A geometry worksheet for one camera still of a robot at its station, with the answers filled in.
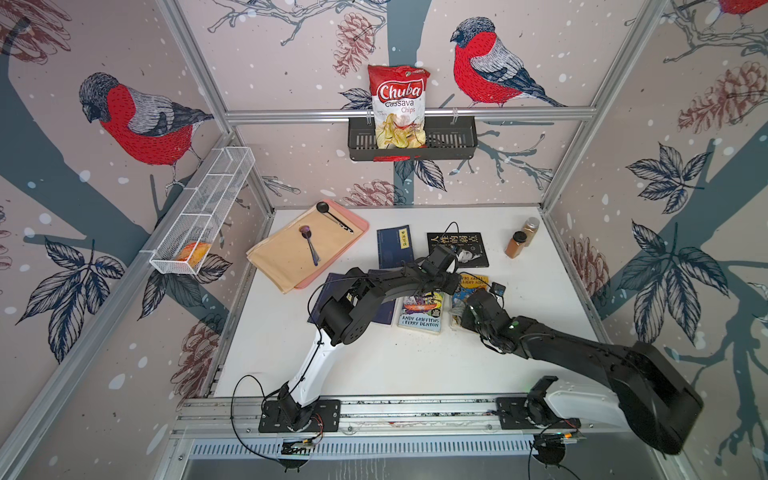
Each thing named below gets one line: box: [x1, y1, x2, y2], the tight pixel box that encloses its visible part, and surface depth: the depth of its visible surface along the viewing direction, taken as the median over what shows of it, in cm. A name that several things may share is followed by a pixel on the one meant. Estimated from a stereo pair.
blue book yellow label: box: [376, 224, 414, 269], surface depth 109 cm
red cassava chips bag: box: [368, 65, 430, 162], surface depth 85 cm
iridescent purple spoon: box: [299, 225, 321, 266], surface depth 113 cm
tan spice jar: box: [522, 216, 540, 242], surface depth 105 cm
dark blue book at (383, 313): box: [372, 299, 395, 325], surface depth 91 cm
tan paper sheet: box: [246, 207, 364, 295], surface depth 110 cm
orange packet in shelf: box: [176, 242, 211, 269], surface depth 68 cm
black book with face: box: [427, 232, 489, 268], surface depth 109 cm
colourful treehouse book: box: [399, 291, 443, 332], surface depth 91 cm
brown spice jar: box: [505, 231, 527, 259], surface depth 103 cm
